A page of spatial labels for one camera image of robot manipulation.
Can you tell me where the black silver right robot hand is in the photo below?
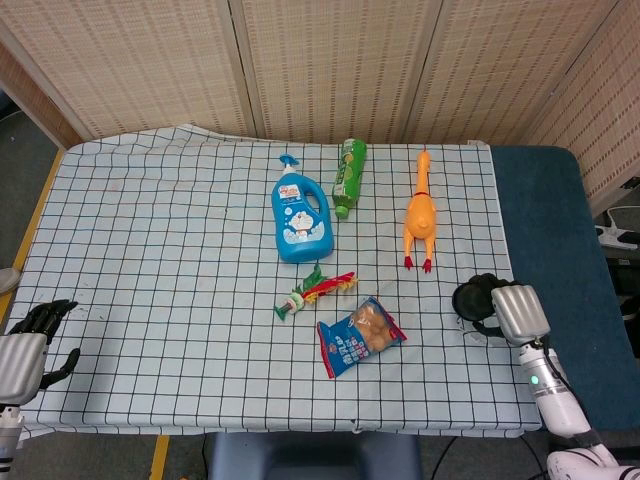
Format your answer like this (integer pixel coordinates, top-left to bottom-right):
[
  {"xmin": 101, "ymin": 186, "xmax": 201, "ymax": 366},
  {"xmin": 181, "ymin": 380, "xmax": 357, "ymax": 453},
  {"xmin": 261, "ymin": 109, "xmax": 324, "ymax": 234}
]
[{"xmin": 467, "ymin": 273, "xmax": 552, "ymax": 347}]

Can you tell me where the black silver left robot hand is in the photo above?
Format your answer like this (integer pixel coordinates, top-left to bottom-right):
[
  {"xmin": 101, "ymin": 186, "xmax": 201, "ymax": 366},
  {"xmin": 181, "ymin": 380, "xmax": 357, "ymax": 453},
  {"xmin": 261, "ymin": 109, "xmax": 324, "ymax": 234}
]
[{"xmin": 0, "ymin": 299, "xmax": 81, "ymax": 407}]

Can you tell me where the black round object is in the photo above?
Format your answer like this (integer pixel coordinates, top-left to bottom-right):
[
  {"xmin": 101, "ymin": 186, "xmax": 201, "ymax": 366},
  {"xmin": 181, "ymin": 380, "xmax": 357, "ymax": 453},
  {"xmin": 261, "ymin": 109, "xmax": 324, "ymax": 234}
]
[{"xmin": 451, "ymin": 277, "xmax": 497, "ymax": 323}]

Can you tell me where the white rounded object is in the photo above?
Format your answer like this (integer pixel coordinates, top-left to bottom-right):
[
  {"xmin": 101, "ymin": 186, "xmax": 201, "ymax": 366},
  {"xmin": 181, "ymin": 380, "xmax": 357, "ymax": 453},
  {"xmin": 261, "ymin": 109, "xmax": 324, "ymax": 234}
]
[{"xmin": 0, "ymin": 267, "xmax": 22, "ymax": 297}]

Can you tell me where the white office chair base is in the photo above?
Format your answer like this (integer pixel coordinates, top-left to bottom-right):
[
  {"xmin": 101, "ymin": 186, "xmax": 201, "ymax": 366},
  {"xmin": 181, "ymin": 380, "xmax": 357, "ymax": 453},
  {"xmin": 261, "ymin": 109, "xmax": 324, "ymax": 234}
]
[{"xmin": 594, "ymin": 204, "xmax": 640, "ymax": 251}]

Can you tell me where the orange rubber chicken toy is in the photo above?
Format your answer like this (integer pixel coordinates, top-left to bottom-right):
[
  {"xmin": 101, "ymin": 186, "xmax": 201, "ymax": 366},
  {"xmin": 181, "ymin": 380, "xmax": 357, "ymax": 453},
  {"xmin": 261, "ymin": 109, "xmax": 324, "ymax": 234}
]
[{"xmin": 402, "ymin": 147, "xmax": 439, "ymax": 274}]

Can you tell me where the blue red snack bag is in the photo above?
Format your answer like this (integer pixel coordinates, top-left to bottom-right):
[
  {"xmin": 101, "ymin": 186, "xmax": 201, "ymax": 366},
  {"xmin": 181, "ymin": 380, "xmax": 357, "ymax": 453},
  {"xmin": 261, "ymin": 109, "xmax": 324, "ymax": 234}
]
[{"xmin": 316, "ymin": 295, "xmax": 408, "ymax": 382}]

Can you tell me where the white black checked tablecloth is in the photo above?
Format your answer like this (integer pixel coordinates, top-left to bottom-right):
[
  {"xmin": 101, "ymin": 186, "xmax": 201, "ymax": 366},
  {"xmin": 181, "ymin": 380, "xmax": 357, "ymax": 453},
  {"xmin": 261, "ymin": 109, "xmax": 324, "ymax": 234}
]
[{"xmin": 9, "ymin": 123, "xmax": 544, "ymax": 442}]

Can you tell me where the colourful feather shuttlecock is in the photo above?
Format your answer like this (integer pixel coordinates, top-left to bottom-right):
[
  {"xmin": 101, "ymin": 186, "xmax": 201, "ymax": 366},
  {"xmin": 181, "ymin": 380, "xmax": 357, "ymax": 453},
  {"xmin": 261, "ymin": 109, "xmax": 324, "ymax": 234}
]
[{"xmin": 273, "ymin": 263, "xmax": 359, "ymax": 319}]

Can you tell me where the green plastic drink bottle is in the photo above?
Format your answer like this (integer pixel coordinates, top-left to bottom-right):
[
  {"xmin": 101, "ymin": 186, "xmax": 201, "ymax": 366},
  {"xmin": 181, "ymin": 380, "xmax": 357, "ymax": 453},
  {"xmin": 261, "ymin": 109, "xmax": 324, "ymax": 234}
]
[{"xmin": 331, "ymin": 138, "xmax": 369, "ymax": 220}]

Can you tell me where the blue detergent bottle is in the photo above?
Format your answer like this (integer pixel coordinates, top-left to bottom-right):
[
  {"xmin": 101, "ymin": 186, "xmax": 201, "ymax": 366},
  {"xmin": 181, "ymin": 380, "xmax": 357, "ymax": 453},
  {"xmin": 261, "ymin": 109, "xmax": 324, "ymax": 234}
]
[{"xmin": 271, "ymin": 153, "xmax": 337, "ymax": 265}]

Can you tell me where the blue padded chair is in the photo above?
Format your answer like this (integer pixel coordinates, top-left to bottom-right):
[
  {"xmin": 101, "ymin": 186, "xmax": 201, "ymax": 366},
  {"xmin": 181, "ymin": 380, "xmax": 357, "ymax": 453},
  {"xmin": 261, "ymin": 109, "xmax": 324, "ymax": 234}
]
[{"xmin": 207, "ymin": 432, "xmax": 424, "ymax": 480}]

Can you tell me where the woven bamboo folding screen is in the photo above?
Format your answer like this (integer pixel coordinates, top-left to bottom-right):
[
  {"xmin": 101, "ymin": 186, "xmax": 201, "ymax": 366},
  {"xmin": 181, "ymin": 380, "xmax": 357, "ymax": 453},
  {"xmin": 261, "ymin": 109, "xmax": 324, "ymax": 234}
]
[{"xmin": 0, "ymin": 0, "xmax": 640, "ymax": 214}]

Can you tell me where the black floor cable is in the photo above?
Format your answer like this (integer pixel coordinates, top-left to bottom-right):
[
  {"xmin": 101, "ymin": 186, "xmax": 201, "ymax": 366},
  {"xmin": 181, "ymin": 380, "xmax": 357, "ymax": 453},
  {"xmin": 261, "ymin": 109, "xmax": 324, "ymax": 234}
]
[{"xmin": 428, "ymin": 435, "xmax": 459, "ymax": 480}]

